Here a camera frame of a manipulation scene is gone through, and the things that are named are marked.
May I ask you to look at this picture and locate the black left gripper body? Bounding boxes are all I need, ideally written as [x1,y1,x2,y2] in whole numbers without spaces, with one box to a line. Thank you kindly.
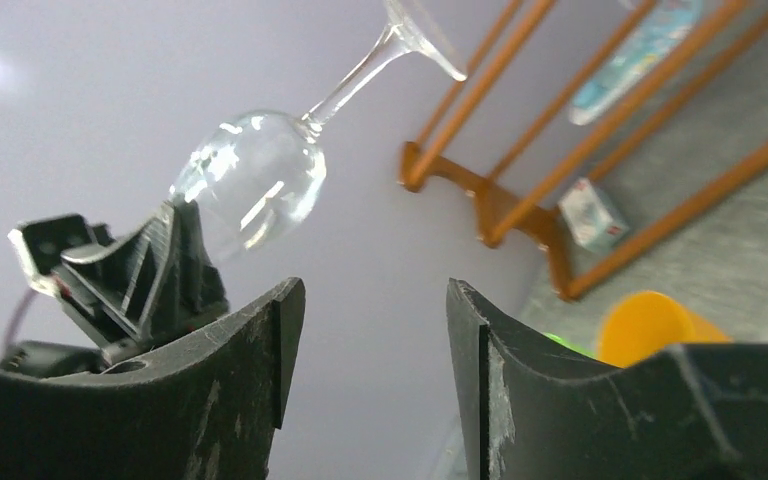
[8,213,153,365]

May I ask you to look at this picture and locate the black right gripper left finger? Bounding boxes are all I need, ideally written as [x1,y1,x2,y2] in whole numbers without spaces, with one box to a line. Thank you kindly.
[0,277,306,479]

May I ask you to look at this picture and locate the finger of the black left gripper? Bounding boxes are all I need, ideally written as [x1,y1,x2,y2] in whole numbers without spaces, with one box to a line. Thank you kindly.
[59,200,230,346]

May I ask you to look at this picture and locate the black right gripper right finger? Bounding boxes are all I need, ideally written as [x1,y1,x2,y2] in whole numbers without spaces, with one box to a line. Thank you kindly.
[446,279,768,479]

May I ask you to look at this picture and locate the clear wine glass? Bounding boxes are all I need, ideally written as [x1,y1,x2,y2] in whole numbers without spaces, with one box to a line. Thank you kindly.
[169,1,468,265]

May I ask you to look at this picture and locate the orange wooden shelf rack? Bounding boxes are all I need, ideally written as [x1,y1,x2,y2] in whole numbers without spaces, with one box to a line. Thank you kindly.
[399,1,768,301]

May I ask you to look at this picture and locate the orange plastic goblet near green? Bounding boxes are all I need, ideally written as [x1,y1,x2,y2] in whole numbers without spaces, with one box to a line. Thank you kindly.
[595,291,732,367]

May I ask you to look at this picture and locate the small white box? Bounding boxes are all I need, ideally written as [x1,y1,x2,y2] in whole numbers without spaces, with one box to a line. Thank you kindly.
[558,177,629,253]

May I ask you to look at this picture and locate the blue white blister pack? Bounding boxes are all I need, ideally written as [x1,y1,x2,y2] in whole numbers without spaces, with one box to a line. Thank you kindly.
[568,0,705,126]

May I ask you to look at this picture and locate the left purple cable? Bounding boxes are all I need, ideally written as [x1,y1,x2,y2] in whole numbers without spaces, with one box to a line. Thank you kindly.
[0,288,39,359]

